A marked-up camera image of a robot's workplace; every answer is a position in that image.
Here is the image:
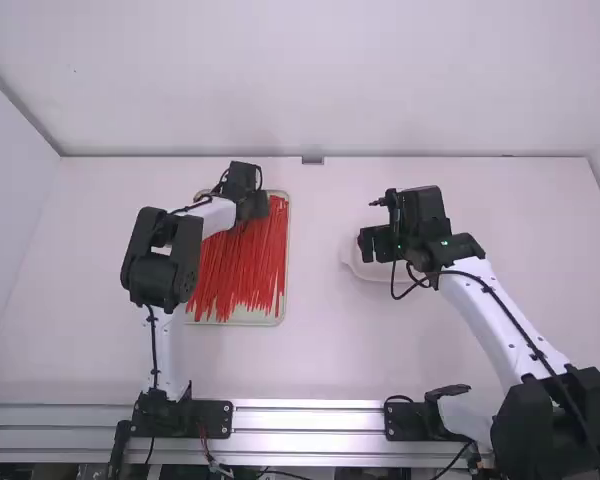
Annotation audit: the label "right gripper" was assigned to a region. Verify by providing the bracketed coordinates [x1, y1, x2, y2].
[358, 185, 452, 265]

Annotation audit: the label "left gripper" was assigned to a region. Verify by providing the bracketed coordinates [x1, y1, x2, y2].
[225, 160, 271, 222]

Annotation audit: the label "white dish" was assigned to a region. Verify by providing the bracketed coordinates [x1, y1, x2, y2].
[338, 234, 434, 286]

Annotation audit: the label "pale tray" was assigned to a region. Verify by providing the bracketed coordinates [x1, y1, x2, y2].
[183, 188, 293, 328]

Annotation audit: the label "silver rails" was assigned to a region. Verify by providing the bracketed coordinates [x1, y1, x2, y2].
[0, 398, 600, 469]

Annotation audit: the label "black cable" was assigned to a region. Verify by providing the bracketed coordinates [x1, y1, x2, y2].
[143, 302, 162, 396]
[389, 258, 600, 476]
[192, 167, 234, 208]

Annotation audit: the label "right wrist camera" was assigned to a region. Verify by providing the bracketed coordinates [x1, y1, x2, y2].
[384, 187, 409, 226]

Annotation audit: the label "row of orange cable ties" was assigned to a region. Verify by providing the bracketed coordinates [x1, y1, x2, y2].
[185, 195, 287, 323]

